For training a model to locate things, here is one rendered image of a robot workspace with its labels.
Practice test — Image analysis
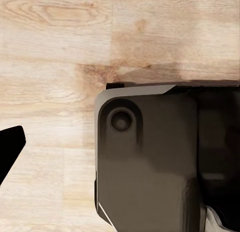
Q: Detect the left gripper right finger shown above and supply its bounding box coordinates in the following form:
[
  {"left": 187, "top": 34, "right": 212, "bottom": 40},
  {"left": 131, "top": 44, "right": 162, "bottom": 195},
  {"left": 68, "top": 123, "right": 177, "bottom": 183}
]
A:
[{"left": 224, "top": 125, "right": 240, "bottom": 165}]

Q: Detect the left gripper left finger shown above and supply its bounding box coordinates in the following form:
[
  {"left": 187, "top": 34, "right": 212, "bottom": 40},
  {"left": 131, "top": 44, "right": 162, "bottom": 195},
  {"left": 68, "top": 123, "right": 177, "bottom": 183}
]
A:
[{"left": 0, "top": 125, "right": 26, "bottom": 185}]

